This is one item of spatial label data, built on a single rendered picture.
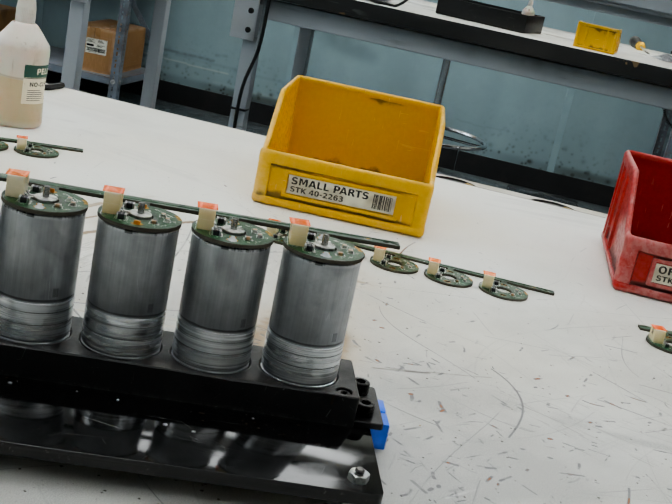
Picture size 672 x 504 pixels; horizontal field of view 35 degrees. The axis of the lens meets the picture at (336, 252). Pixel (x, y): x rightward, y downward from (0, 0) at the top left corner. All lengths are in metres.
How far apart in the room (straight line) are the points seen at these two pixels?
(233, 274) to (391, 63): 4.47
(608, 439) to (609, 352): 0.10
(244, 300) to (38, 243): 0.06
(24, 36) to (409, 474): 0.43
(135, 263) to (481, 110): 4.45
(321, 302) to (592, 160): 4.46
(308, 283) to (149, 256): 0.05
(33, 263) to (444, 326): 0.21
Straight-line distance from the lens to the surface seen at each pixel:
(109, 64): 4.65
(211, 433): 0.31
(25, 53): 0.68
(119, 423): 0.31
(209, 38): 4.96
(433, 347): 0.44
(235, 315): 0.32
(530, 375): 0.44
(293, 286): 0.32
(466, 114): 4.75
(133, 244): 0.32
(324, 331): 0.32
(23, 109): 0.69
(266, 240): 0.32
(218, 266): 0.32
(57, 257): 0.32
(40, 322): 0.33
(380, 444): 0.34
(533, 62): 2.65
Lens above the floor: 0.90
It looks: 16 degrees down
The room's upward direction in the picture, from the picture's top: 12 degrees clockwise
